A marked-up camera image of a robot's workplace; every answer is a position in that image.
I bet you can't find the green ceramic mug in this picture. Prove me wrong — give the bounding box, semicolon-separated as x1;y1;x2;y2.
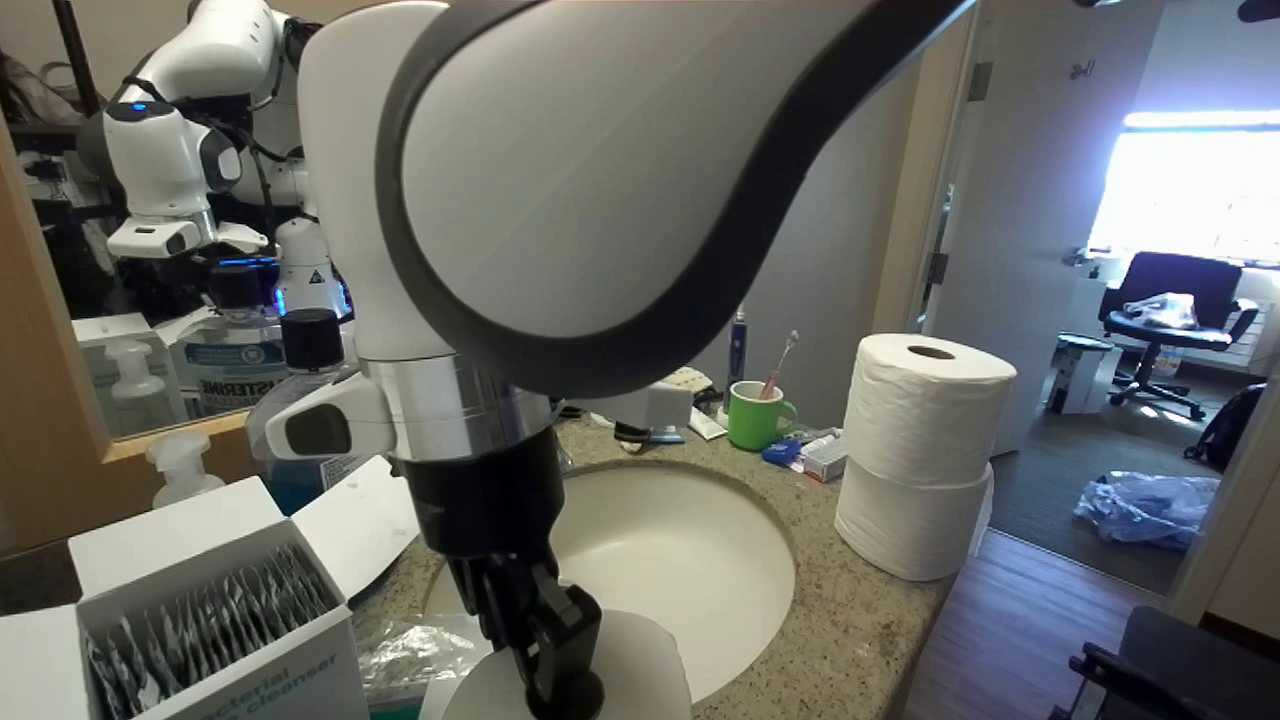
724;375;801;455

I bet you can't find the small white cardboard box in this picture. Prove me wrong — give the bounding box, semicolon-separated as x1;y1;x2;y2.
792;426;852;484

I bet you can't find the small blue packet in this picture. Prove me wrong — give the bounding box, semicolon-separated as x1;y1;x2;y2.
754;436;806;471

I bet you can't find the white toothpaste tube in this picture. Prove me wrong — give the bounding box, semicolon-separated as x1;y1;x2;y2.
685;405;731;444

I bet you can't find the cream patterned washcloth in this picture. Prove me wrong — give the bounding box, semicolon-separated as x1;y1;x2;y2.
642;362;716;431

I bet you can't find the wood framed wall mirror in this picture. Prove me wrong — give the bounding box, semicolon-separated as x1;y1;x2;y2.
0;0;310;563

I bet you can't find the white oval sink basin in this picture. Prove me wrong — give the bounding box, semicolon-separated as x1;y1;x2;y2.
550;455;801;706

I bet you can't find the white storage container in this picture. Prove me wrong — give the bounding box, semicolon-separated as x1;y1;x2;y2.
1045;331;1121;414

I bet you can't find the electric toothbrush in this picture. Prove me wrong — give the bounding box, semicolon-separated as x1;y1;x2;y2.
724;313;750;390

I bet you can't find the clear pump dispenser bottle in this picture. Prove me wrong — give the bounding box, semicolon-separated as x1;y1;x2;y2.
140;431;223;510

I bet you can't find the pink manual toothbrush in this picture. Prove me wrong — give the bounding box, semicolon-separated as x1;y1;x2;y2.
759;326;801;397

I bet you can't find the black bag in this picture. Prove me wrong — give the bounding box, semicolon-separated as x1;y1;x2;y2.
1181;375;1269;471

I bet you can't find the blue plastic bag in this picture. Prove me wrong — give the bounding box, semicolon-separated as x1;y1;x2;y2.
1073;463;1225;552

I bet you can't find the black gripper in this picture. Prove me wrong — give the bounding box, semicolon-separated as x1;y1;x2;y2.
395;426;608;720

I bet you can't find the bright window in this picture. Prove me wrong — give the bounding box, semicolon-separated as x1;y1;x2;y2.
1085;102;1280;270

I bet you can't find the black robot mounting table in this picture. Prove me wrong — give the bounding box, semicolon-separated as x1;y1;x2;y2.
1045;602;1280;720

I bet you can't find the black office chair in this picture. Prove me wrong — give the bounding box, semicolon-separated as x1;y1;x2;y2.
1095;249;1265;422

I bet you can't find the open white box with packets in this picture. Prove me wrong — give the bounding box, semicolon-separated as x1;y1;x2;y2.
0;455;425;720

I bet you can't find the clear bag with small box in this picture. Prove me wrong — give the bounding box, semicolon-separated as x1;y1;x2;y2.
354;610;493;720

